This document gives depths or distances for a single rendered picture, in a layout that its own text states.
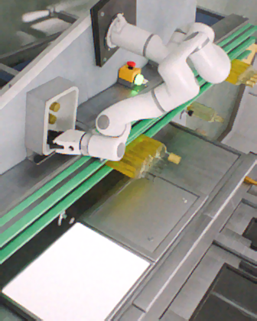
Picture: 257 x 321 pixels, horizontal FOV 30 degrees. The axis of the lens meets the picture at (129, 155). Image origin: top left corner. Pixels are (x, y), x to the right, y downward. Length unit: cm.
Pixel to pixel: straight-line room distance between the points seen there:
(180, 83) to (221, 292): 76
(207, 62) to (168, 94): 16
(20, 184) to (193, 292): 70
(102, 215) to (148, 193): 24
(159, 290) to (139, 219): 33
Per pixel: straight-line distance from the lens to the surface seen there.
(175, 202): 198
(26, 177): 170
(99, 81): 201
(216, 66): 152
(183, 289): 173
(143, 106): 148
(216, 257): 188
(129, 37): 184
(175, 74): 143
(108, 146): 153
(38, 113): 163
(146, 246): 177
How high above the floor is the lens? 167
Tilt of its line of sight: 20 degrees down
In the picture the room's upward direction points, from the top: 116 degrees clockwise
